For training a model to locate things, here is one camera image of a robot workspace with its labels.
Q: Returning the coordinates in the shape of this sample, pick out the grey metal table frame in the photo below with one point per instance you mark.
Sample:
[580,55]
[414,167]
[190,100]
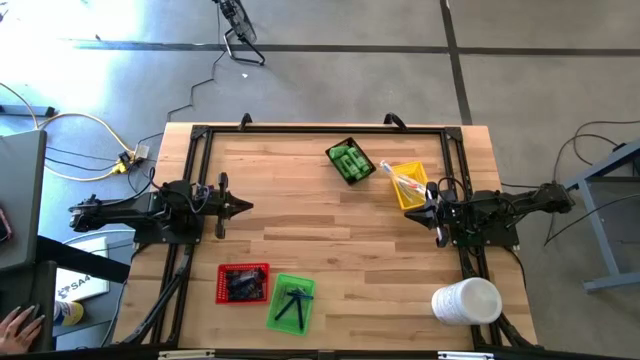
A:
[602,240]

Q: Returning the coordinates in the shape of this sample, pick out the grey power outlet box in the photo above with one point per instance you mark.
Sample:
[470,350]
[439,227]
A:
[141,151]

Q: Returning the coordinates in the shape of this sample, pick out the black aluminium table frame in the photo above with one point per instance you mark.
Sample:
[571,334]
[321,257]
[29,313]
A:
[325,130]

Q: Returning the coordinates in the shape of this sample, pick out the yellow blue can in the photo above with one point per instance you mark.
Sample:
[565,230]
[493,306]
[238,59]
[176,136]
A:
[72,314]

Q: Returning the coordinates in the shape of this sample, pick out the grey desk top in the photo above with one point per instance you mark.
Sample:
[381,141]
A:
[20,200]

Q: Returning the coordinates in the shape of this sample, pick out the yellow plastic basket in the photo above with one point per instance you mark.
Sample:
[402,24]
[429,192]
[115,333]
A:
[420,170]

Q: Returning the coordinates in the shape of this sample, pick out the black floor fan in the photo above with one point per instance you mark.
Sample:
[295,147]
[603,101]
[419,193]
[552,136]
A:
[240,22]

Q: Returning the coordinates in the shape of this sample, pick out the green travel bottle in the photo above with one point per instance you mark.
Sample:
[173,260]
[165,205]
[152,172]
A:
[357,156]
[339,151]
[348,167]
[366,170]

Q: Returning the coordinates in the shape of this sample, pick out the red print packaged toothbrush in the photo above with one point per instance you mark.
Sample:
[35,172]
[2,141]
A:
[410,186]

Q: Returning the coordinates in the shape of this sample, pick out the silver metal bracket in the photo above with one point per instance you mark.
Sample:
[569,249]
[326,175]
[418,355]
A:
[465,355]
[185,355]

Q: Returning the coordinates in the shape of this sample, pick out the pink cased phone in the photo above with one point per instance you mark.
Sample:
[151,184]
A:
[4,225]

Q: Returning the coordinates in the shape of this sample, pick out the black desk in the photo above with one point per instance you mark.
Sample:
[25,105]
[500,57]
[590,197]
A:
[30,285]

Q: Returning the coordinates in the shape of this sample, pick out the white round container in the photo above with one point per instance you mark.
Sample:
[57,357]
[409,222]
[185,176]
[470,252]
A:
[467,301]

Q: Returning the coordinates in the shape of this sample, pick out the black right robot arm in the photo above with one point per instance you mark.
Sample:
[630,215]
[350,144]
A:
[520,205]

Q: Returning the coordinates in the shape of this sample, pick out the person's hand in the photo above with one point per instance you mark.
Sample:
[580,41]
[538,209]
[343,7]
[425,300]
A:
[17,332]

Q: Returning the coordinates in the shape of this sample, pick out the green plastic basket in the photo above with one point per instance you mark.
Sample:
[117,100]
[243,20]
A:
[280,325]

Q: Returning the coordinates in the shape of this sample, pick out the black plastic basket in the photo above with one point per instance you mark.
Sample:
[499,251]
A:
[330,150]

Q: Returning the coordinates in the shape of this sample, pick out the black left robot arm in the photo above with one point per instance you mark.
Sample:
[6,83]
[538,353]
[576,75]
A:
[130,210]

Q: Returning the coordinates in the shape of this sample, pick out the red plastic basket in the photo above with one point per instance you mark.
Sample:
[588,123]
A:
[221,285]

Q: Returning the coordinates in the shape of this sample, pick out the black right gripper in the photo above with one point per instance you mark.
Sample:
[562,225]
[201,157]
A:
[442,212]

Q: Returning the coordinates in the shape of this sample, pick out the white printed box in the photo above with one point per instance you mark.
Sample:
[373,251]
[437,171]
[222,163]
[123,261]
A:
[82,287]

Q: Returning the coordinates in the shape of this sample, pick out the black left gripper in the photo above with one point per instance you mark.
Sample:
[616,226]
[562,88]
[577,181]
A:
[212,204]

